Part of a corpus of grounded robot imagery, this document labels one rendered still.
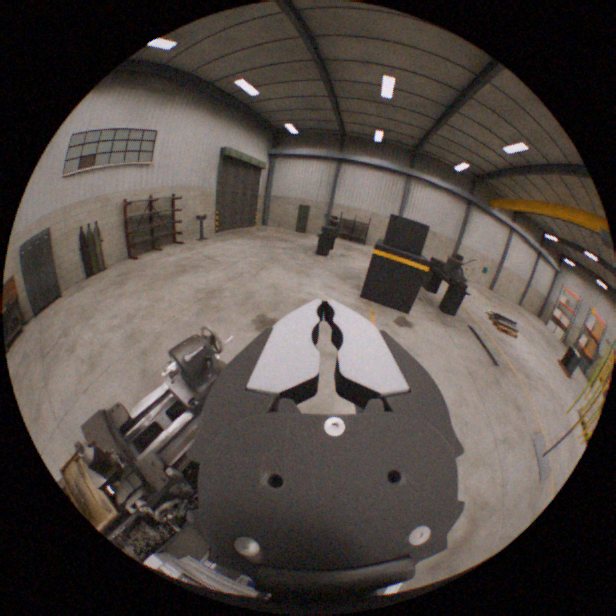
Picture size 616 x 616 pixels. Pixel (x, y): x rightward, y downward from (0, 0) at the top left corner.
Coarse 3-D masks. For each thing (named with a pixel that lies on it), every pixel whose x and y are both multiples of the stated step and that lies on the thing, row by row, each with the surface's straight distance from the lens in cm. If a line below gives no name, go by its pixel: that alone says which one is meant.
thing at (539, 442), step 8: (608, 344) 418; (600, 392) 413; (568, 432) 425; (536, 440) 435; (544, 440) 474; (560, 440) 430; (536, 448) 424; (544, 448) 461; (552, 448) 435; (544, 456) 452; (544, 464) 445; (544, 472) 440
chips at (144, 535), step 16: (192, 464) 119; (192, 480) 118; (192, 496) 118; (128, 528) 140; (144, 528) 135; (160, 528) 126; (128, 544) 149; (144, 544) 134; (160, 544) 132; (144, 560) 147
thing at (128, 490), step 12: (96, 420) 103; (84, 432) 106; (96, 432) 100; (108, 432) 95; (96, 444) 98; (108, 444) 94; (120, 468) 87; (132, 468) 86; (120, 480) 88; (132, 480) 84; (120, 492) 88; (132, 492) 84; (144, 492) 82; (132, 504) 84
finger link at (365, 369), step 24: (336, 312) 11; (336, 336) 10; (360, 336) 9; (336, 360) 8; (360, 360) 8; (384, 360) 8; (336, 384) 8; (360, 384) 7; (384, 384) 7; (360, 408) 9
